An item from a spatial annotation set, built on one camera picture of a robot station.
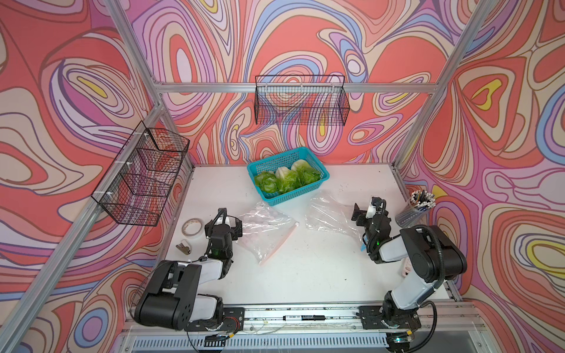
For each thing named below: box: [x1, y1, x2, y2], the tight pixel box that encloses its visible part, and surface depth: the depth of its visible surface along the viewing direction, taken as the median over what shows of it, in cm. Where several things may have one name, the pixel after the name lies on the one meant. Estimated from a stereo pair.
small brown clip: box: [175, 242, 191, 256], surface depth 90 cm
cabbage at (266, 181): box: [254, 170, 278, 194], surface depth 103 cm
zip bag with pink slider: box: [235, 200, 300, 267], surface depth 95 cm
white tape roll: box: [180, 217, 204, 237], surface depth 98 cm
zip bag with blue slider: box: [304, 190, 368, 251], surface depth 97 cm
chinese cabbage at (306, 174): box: [291, 159, 322, 187], surface depth 107 cm
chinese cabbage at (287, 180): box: [275, 166, 302, 193], surface depth 103 cm
